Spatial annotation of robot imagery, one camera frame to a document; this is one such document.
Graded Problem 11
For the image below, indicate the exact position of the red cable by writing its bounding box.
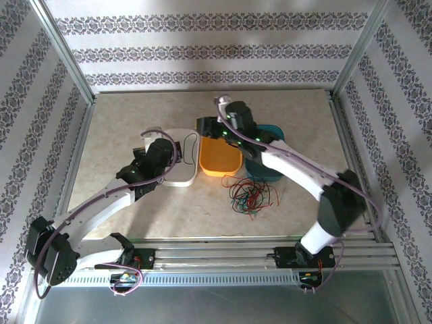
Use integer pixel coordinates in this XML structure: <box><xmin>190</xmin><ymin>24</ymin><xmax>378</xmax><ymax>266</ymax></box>
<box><xmin>221</xmin><ymin>172</ymin><xmax>257</xmax><ymax>203</ymax></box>
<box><xmin>242</xmin><ymin>182</ymin><xmax>281</xmax><ymax>210</ymax></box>
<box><xmin>227</xmin><ymin>182</ymin><xmax>264</xmax><ymax>220</ymax></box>
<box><xmin>227</xmin><ymin>178</ymin><xmax>271</xmax><ymax>217</ymax></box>

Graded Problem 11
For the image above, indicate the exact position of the green cable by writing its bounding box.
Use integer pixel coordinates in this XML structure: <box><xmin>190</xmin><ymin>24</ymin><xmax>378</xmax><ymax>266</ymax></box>
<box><xmin>236</xmin><ymin>195</ymin><xmax>267</xmax><ymax>221</ymax></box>
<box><xmin>229</xmin><ymin>188</ymin><xmax>261</xmax><ymax>213</ymax></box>
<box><xmin>232</xmin><ymin>187</ymin><xmax>267</xmax><ymax>210</ymax></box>

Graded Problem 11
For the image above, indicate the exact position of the white plastic tray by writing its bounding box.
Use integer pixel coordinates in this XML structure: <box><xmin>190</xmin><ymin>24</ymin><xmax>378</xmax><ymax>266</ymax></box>
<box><xmin>161</xmin><ymin>128</ymin><xmax>200</xmax><ymax>188</ymax></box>

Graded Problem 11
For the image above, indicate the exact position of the orange plastic tray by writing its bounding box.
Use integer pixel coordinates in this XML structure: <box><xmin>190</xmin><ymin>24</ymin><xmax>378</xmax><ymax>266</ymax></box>
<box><xmin>198</xmin><ymin>134</ymin><xmax>244</xmax><ymax>179</ymax></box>

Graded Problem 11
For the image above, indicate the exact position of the teal plastic tray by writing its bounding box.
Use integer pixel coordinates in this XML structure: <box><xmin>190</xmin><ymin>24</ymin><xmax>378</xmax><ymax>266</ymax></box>
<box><xmin>244</xmin><ymin>124</ymin><xmax>286</xmax><ymax>183</ymax></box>

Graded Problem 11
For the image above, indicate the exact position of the small circuit board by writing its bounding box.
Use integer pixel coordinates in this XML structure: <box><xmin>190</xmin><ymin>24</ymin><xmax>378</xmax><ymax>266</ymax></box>
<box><xmin>110</xmin><ymin>273</ymin><xmax>139</xmax><ymax>286</ymax></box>
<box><xmin>300</xmin><ymin>271</ymin><xmax>323</xmax><ymax>286</ymax></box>

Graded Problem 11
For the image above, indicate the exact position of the grey metal panel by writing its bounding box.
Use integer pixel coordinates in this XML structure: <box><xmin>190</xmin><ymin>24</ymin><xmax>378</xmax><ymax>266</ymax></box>
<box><xmin>32</xmin><ymin>285</ymin><xmax>402</xmax><ymax>324</ymax></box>

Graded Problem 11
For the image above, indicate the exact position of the thin black cable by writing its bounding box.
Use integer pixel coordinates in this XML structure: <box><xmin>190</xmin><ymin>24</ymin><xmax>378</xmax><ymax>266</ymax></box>
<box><xmin>183</xmin><ymin>132</ymin><xmax>200</xmax><ymax>167</ymax></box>

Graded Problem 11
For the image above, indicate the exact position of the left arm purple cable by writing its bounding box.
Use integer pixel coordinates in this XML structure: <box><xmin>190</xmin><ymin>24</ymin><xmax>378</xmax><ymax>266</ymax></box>
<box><xmin>33</xmin><ymin>130</ymin><xmax>180</xmax><ymax>301</ymax></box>

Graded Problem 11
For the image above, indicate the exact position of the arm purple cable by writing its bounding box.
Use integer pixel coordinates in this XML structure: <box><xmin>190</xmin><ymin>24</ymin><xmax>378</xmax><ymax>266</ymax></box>
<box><xmin>215</xmin><ymin>95</ymin><xmax>382</xmax><ymax>237</ymax></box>
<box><xmin>33</xmin><ymin>130</ymin><xmax>180</xmax><ymax>301</ymax></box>

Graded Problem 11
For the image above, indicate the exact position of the aluminium side rail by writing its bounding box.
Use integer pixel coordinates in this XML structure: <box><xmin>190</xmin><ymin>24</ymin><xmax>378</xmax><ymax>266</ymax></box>
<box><xmin>329</xmin><ymin>92</ymin><xmax>385</xmax><ymax>240</ymax></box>
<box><xmin>32</xmin><ymin>96</ymin><xmax>97</xmax><ymax>274</ymax></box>

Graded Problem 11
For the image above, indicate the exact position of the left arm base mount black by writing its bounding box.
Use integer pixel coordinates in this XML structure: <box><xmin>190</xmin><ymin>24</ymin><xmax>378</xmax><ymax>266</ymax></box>
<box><xmin>109</xmin><ymin>232</ymin><xmax>156</xmax><ymax>271</ymax></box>

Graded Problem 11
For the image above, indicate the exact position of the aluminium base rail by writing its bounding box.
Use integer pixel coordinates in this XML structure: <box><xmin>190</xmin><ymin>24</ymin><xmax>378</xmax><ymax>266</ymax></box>
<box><xmin>128</xmin><ymin>236</ymin><xmax>396</xmax><ymax>271</ymax></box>

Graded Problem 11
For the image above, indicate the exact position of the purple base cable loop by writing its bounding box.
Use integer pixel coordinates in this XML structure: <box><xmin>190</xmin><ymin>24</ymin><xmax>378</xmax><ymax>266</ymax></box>
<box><xmin>108</xmin><ymin>262</ymin><xmax>144</xmax><ymax>297</ymax></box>
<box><xmin>301</xmin><ymin>241</ymin><xmax>346</xmax><ymax>295</ymax></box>

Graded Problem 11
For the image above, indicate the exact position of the slotted grey cable duct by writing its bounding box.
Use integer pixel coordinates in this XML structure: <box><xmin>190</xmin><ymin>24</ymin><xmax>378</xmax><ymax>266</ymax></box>
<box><xmin>65</xmin><ymin>269</ymin><xmax>327</xmax><ymax>288</ymax></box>

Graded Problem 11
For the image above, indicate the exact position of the aluminium frame post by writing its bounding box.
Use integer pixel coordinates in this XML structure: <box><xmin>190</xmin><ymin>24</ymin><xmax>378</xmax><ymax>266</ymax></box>
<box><xmin>332</xmin><ymin>0</ymin><xmax>399</xmax><ymax>99</ymax></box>
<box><xmin>28</xmin><ymin>0</ymin><xmax>97</xmax><ymax>104</ymax></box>

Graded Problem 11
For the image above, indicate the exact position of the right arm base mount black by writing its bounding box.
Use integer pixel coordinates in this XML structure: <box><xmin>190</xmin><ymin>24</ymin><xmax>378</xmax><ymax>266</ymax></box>
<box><xmin>273</xmin><ymin>241</ymin><xmax>335</xmax><ymax>271</ymax></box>

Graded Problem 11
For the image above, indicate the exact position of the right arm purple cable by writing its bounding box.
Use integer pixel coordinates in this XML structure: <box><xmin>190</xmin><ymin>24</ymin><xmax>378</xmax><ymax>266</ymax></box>
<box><xmin>215</xmin><ymin>95</ymin><xmax>382</xmax><ymax>237</ymax></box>

